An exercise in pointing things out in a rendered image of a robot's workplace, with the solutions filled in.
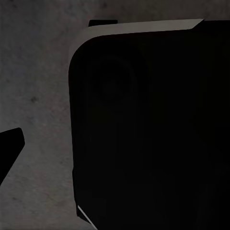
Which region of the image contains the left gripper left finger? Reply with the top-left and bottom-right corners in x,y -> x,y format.
0,127 -> 25,185

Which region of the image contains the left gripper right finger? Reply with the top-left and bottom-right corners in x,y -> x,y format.
215,127 -> 230,166

